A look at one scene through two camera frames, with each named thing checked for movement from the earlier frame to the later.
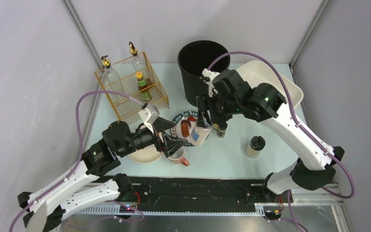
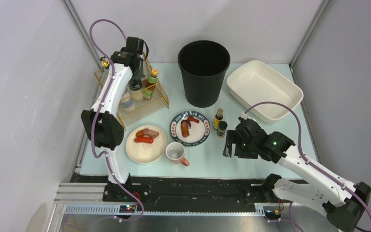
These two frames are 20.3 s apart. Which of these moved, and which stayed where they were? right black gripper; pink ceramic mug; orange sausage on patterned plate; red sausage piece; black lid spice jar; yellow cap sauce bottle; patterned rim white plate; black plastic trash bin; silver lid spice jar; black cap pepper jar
Moved: silver lid spice jar; black lid spice jar; yellow cap sauce bottle; right black gripper
Stayed: patterned rim white plate; pink ceramic mug; black plastic trash bin; black cap pepper jar; red sausage piece; orange sausage on patterned plate
